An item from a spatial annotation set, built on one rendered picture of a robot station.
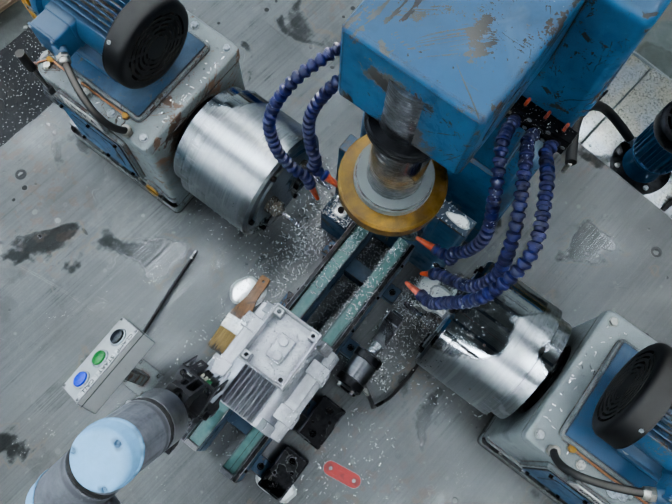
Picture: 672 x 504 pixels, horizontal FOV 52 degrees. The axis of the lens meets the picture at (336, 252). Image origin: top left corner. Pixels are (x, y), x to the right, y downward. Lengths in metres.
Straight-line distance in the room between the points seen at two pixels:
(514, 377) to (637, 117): 1.32
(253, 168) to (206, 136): 0.11
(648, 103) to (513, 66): 1.67
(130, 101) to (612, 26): 0.88
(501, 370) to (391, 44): 0.68
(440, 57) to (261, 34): 1.14
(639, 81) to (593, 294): 0.96
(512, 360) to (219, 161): 0.65
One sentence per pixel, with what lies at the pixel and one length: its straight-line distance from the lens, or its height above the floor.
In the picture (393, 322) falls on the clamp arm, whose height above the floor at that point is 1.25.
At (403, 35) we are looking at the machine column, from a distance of 0.80.
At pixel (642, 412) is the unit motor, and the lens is 1.13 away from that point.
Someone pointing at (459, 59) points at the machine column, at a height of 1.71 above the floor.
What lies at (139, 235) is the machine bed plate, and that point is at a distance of 1.70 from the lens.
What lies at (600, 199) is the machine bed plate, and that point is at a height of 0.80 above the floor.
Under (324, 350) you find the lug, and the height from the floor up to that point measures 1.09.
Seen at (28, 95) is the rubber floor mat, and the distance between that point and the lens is 2.89.
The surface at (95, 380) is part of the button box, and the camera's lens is 1.36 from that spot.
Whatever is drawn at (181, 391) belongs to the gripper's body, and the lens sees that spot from 1.11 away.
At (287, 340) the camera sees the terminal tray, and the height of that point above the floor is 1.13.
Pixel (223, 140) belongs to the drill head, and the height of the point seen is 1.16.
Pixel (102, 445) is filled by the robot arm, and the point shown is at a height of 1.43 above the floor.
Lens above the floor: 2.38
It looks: 74 degrees down
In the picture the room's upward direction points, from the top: 6 degrees clockwise
